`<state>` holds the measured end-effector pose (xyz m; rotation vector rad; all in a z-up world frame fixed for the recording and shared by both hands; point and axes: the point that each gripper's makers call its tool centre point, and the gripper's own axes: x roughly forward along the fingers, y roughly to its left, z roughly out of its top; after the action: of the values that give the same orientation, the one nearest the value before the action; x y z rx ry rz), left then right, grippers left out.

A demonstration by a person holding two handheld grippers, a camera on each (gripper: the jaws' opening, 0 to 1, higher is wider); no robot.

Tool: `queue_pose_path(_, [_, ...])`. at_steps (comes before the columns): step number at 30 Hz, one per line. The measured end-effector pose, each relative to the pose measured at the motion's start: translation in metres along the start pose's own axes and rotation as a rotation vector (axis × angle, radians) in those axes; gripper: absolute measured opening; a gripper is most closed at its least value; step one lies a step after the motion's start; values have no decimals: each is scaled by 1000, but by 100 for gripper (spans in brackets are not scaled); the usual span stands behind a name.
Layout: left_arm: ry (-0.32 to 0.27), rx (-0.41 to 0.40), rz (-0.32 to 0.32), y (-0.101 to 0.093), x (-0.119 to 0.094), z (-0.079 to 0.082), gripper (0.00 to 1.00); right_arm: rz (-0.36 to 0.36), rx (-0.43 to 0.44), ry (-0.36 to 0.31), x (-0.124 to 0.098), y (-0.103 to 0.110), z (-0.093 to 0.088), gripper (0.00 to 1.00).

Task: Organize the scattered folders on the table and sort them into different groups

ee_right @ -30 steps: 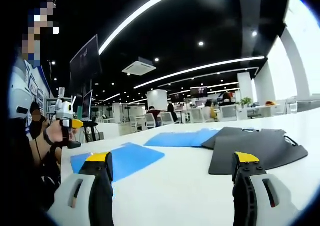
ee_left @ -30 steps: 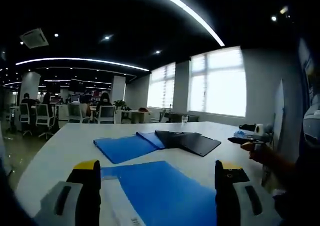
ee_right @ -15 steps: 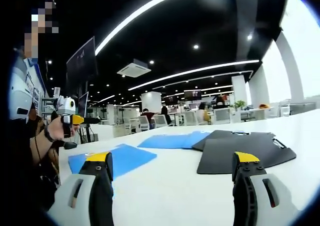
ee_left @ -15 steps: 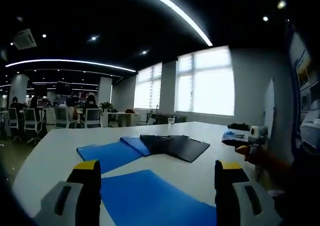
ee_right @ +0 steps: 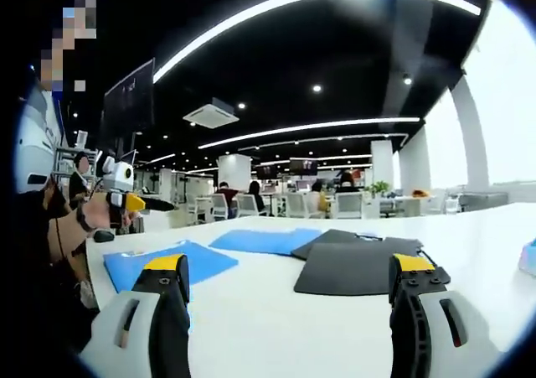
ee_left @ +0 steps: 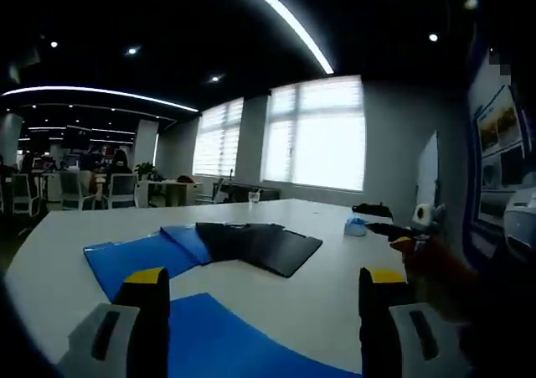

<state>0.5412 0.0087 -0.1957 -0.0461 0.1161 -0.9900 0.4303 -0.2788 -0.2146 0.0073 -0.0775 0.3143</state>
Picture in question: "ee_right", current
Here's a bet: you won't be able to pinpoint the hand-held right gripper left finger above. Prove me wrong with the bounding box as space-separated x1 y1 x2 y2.
79 252 192 378

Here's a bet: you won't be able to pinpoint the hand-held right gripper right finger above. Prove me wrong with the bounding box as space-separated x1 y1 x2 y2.
388 252 503 378

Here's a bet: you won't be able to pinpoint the black folder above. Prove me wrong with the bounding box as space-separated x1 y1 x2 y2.
292 242 452 298
290 228 423 261

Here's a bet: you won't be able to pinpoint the person's left hand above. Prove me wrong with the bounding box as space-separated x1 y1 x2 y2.
82 193 142 234

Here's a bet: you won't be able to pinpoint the person's white shoe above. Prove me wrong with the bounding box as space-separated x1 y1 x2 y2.
77 279 101 311

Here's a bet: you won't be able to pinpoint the black wristband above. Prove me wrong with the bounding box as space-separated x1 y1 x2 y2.
75 207 96 233

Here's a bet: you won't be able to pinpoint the grey metal shelf rack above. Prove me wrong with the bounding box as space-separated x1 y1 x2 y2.
52 145 101 176

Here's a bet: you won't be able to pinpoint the large dark hanging screen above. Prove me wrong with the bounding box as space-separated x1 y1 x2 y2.
100 57 157 145

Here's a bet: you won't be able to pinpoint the person's black clothing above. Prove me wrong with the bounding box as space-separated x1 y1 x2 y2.
12 189 101 354

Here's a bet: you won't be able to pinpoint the pink and blue box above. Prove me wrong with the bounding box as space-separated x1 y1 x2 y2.
518 238 536 277

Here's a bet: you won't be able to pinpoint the ceiling air conditioner cassette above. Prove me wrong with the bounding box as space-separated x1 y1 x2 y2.
182 97 240 129

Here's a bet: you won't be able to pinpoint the long curved ceiling light strip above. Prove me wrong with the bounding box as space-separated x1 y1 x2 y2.
152 0 482 84

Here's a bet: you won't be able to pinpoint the white table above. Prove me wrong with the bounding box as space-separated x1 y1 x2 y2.
85 201 536 378

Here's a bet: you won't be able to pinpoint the green potted plant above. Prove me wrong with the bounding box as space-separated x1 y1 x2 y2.
366 180 391 197

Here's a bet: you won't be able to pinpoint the round ceiling downlights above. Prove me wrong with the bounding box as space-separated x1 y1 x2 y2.
70 74 414 161

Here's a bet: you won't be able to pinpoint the thin ceiling light strip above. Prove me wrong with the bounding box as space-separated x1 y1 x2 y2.
197 117 421 149

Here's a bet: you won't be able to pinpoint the white and blue wall poster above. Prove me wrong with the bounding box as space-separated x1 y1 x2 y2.
15 86 66 193

